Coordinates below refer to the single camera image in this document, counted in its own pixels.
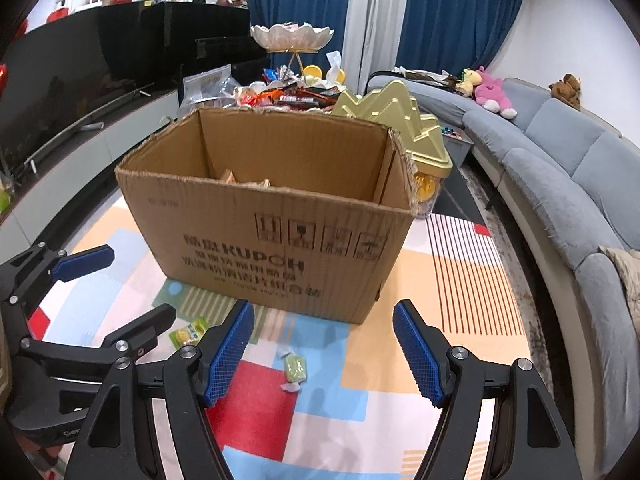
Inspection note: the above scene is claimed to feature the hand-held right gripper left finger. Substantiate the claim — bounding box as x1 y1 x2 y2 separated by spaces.
65 299 256 480

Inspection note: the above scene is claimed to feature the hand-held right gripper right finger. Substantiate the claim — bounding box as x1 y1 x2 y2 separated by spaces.
392 299 583 480

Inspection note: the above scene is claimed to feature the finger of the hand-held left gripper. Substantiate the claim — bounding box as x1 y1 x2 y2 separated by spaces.
20 304 177 383
0 242 116 306

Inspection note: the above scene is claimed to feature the green yellow candy packet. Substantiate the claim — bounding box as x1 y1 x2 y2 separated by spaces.
169 317 209 346

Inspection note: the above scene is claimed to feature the light green candy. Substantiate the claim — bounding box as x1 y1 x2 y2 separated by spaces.
279 350 310 392

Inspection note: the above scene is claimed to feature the brown cardboard box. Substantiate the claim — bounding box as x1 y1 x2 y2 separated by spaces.
115 107 417 324

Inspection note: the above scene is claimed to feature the gold orange snack bag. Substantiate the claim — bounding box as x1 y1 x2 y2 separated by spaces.
220 169 274 189

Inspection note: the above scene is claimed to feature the grey television cabinet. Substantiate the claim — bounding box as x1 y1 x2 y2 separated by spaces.
0 87 182 243

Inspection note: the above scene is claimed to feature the colourful patchwork table mat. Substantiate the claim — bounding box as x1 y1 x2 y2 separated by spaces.
20 187 531 480

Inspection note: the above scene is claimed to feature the grey patterned rug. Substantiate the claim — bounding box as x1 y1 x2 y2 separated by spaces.
450 160 553 411

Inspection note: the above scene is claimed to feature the large black television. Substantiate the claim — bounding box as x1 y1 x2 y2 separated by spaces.
0 7 157 173

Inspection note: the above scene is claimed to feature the grey storage bin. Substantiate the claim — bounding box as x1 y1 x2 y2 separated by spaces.
440 127 475 166

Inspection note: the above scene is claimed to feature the clear plastic bag of nuts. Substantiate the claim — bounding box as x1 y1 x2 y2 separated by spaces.
179 64 237 111

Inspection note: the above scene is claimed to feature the beige quilted jacket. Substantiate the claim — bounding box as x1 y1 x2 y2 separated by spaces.
599 245 640 332

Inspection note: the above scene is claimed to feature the grey sectional sofa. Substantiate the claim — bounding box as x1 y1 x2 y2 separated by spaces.
367 72 640 411

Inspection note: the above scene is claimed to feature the gold mountain-shaped tin box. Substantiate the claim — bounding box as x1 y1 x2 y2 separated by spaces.
332 79 454 219

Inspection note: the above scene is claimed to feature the black upright piano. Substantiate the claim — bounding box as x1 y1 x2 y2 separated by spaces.
140 2 274 92

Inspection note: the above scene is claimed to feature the pile of assorted snack packets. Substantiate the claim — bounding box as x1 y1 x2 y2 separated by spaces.
235 79 347 111

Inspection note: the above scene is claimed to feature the pink plush toy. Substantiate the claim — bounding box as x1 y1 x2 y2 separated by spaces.
474 66 517 120

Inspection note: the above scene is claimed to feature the yellow plush toy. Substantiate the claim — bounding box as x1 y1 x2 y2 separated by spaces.
457 69 482 97

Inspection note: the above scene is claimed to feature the white plastic bag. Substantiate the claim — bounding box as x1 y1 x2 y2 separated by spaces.
320 52 345 87

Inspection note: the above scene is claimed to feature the brown plush toy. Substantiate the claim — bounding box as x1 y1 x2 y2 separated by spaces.
549 74 583 111

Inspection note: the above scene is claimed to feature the white lotus tiered snack stand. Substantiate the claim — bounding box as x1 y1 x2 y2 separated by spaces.
235 21 347 111

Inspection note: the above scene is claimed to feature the blue curtain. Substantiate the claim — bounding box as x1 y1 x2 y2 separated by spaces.
241 0 359 92
397 0 530 82

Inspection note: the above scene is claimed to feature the white sheer curtain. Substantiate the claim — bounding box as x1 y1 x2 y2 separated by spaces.
350 0 416 94

